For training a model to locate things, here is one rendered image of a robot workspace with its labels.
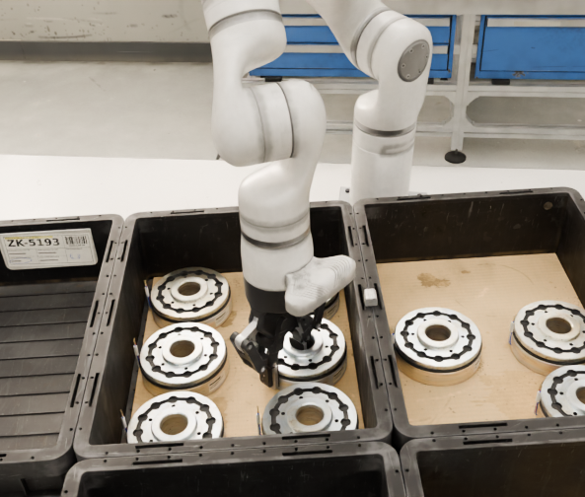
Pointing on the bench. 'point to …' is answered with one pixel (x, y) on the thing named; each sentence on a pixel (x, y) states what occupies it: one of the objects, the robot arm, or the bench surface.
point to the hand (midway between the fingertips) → (284, 363)
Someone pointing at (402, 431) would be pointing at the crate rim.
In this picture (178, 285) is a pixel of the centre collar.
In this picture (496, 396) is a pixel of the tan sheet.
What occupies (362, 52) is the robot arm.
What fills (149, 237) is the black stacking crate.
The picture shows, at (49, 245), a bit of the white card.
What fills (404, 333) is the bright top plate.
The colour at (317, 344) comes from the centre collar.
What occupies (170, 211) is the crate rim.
